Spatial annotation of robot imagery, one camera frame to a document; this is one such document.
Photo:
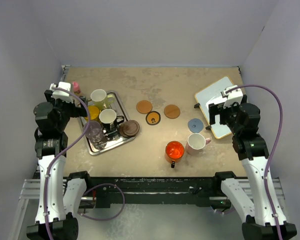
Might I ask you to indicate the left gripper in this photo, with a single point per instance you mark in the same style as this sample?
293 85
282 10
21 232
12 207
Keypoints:
76 111

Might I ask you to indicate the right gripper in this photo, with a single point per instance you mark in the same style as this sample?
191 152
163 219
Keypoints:
217 109

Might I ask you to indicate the blue face coaster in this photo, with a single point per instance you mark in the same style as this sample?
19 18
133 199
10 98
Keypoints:
195 125

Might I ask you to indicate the pink mug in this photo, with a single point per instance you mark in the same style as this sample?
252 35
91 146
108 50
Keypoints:
196 143

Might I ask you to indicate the silver metal tray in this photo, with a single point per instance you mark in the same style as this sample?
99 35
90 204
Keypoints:
111 137

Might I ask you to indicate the orange black face coaster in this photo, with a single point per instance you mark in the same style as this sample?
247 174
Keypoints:
153 118

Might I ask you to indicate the dark wood coaster top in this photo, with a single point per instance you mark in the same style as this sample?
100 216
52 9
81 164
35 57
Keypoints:
129 128

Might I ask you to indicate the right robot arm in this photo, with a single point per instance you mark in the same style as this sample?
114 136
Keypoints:
261 215

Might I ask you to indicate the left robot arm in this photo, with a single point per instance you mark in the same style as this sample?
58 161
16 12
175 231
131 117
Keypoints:
59 198

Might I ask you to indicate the pink cap bottle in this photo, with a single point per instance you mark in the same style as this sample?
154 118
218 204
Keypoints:
76 88

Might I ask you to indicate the yellow mug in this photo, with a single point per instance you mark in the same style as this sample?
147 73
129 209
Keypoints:
94 113

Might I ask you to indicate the green mug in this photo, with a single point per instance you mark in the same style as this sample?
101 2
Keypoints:
101 99

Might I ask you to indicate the black and white mug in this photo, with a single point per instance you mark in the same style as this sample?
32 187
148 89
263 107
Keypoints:
110 120

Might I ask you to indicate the orange mug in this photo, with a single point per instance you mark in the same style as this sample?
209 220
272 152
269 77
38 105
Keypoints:
174 151

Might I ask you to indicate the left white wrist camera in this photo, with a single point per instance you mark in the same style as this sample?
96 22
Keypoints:
59 94

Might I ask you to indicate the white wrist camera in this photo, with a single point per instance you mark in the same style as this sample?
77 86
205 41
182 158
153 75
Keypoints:
231 95
59 94

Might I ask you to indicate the white board wooden frame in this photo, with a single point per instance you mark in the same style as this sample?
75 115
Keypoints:
212 95

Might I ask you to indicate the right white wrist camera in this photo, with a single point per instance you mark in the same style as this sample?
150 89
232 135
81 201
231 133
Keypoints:
231 95

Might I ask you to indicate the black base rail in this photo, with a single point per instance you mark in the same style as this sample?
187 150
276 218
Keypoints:
198 191

